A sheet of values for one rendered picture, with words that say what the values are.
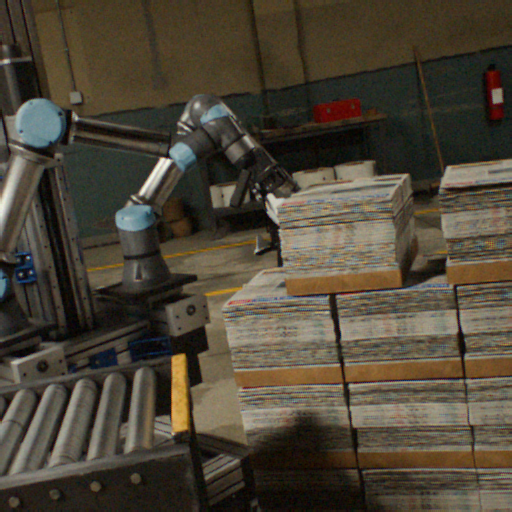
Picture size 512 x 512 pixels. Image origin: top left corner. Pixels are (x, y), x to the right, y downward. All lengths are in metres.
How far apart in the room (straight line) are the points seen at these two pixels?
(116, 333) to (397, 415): 0.86
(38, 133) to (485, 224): 1.08
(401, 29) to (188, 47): 2.14
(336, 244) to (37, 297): 0.96
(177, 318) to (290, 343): 0.46
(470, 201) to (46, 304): 1.25
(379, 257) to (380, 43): 6.93
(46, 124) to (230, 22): 6.62
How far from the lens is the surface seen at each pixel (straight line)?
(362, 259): 2.06
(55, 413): 1.77
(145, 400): 1.69
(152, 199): 2.72
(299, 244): 2.09
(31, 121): 2.16
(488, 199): 1.99
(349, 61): 8.84
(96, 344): 2.51
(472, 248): 2.01
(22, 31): 2.64
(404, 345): 2.10
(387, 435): 2.20
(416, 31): 9.01
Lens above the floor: 1.36
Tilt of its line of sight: 11 degrees down
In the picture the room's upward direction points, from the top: 9 degrees counter-clockwise
